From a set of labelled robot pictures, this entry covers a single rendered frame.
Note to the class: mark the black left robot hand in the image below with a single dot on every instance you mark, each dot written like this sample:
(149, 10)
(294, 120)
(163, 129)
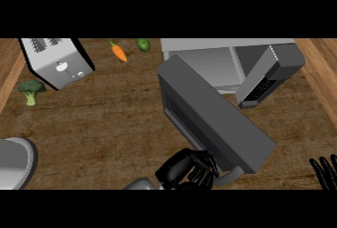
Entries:
(186, 170)

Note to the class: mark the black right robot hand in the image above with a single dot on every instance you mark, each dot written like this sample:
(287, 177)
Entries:
(325, 172)

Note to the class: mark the dark grey microwave door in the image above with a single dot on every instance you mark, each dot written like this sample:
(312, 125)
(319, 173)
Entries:
(210, 118)

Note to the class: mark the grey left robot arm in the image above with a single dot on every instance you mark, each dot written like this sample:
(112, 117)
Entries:
(142, 184)

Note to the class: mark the grey microwave body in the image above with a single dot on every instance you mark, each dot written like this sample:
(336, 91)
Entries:
(268, 74)

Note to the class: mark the grey round pot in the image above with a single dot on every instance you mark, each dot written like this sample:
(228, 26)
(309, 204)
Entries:
(15, 163)

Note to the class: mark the orange carrot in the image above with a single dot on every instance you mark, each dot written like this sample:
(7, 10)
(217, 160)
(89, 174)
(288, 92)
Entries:
(118, 52)

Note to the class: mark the green avocado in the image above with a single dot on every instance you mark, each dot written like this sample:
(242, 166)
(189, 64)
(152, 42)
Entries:
(143, 44)

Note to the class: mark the green broccoli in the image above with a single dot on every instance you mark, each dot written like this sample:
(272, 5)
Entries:
(30, 88)

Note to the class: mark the silver toaster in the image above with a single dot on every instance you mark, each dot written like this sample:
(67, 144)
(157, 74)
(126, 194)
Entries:
(52, 62)

